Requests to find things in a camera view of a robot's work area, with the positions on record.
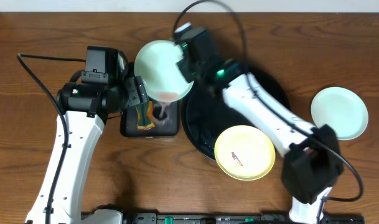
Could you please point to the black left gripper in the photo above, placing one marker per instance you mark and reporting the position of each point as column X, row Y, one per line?
column 136, row 91

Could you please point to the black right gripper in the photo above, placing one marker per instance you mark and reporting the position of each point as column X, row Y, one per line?
column 183, row 71

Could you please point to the light green plate top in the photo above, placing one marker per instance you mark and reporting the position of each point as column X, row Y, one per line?
column 342, row 110

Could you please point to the light green plate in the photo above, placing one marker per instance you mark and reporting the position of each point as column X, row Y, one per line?
column 342, row 110
column 156, row 64

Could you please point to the yellow plate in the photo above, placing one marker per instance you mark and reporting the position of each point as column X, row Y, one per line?
column 244, row 153

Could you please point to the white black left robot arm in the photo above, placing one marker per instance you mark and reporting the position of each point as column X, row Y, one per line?
column 83, row 109

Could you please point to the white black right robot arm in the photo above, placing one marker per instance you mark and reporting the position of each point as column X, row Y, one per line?
column 229, row 93

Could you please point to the rectangular black tray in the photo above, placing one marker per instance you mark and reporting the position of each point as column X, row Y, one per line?
column 166, row 120

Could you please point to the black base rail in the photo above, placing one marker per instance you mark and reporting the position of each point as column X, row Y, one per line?
column 208, row 218

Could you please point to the orange green sponge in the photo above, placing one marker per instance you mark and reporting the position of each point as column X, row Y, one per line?
column 145, row 117

